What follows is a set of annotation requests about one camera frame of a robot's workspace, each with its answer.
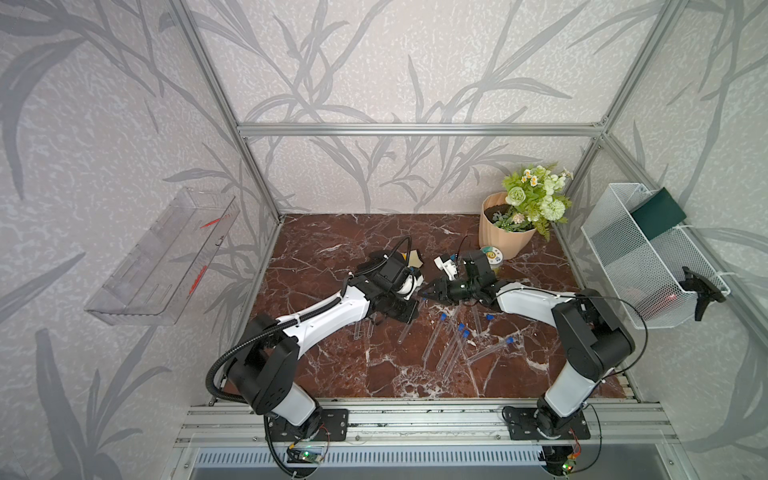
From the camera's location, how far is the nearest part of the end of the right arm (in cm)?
72

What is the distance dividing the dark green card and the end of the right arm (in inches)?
14.6

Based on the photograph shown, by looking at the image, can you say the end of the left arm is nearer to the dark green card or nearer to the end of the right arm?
the end of the right arm

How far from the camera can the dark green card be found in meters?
0.70

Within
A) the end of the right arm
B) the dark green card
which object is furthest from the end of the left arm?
the dark green card
